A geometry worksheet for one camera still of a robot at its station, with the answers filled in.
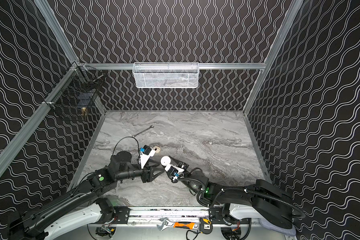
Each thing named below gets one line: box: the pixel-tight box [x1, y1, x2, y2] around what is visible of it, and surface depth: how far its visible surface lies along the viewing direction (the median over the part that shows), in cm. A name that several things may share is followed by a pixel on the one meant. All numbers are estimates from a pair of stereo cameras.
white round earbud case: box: [160, 155, 171, 166], surface depth 72 cm
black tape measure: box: [199, 217, 213, 235], surface depth 71 cm
